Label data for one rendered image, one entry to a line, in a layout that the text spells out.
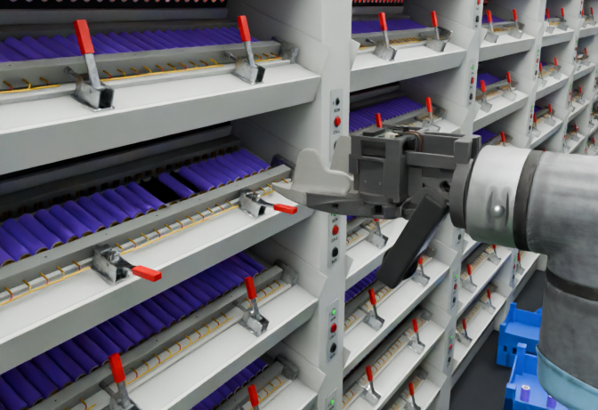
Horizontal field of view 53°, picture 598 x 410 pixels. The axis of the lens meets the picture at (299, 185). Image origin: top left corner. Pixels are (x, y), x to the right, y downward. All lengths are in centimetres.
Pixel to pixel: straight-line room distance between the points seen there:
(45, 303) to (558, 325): 50
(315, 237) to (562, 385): 59
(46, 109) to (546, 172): 48
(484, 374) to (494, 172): 183
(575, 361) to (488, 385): 173
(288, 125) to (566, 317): 63
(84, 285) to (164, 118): 21
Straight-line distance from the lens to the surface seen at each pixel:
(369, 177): 60
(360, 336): 138
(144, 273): 69
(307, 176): 62
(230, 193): 91
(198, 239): 83
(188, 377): 91
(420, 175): 59
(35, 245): 75
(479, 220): 55
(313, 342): 117
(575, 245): 54
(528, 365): 162
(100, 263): 74
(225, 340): 97
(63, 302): 71
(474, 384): 229
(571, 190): 53
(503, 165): 55
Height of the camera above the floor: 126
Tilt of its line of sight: 17 degrees down
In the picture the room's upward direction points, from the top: straight up
